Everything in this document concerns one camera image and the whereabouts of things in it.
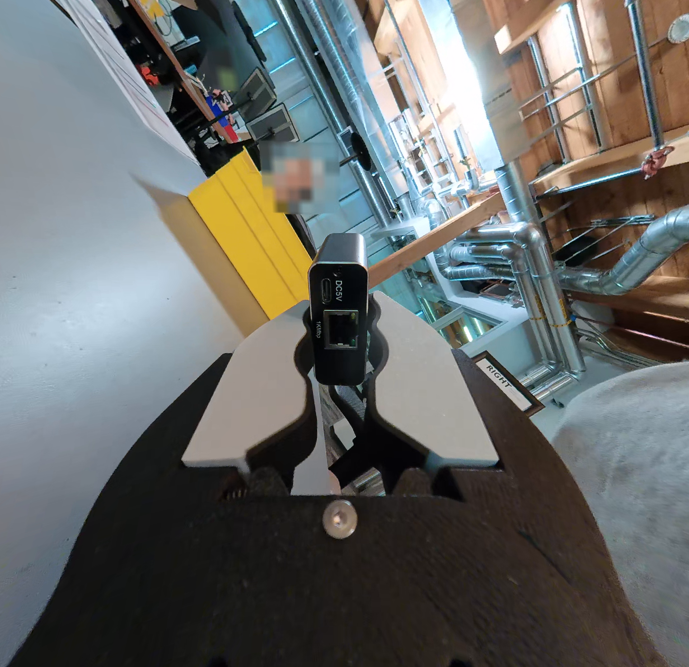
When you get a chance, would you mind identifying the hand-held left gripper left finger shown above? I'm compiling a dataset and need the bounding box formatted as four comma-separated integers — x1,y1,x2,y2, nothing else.
182,299,325,477

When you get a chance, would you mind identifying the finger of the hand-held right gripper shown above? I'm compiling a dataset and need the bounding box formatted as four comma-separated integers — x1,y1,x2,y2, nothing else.
292,390,345,496

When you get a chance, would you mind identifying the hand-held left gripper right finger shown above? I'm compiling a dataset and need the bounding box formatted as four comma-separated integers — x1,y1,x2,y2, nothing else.
362,291,499,480

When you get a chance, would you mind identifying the black ethernet adapter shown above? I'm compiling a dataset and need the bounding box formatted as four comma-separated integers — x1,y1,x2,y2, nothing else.
308,234,373,386

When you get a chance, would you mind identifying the silver insulated pipe bundle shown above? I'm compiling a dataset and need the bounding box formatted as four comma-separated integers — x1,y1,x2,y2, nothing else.
425,161,589,404

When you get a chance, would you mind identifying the yellow box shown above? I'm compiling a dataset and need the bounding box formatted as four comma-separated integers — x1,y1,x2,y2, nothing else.
135,146,319,324

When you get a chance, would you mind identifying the slanted wooden beam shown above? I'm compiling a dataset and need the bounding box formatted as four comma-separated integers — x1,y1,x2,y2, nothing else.
369,192,508,286

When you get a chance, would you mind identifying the wooden ceiling beam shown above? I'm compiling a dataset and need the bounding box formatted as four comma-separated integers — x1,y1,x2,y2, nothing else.
529,131,689,195

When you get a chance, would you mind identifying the black round disc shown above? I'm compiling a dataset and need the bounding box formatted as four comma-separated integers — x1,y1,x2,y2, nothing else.
340,133,373,171

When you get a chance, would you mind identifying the red pipe clamp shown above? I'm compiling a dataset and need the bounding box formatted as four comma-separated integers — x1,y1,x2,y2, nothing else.
639,146,675,179

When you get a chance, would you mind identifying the dark framed panel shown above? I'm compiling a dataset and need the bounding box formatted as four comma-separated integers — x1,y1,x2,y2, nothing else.
236,66,278,109
247,103,300,141

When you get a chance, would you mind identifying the wooden workbench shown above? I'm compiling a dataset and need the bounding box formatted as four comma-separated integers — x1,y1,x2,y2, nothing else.
110,0,241,144

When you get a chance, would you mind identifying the grey sprinkler pipe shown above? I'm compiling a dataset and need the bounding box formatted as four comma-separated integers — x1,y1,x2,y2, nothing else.
622,0,670,153

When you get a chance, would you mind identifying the white paper sheet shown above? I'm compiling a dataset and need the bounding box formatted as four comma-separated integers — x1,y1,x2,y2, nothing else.
32,0,201,166

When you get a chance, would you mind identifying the large silver duct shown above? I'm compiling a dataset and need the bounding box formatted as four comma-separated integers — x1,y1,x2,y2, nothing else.
557,205,689,297

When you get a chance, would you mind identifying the ribbed silver ventilation duct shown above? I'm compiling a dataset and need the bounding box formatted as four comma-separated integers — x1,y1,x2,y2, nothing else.
280,0,396,237

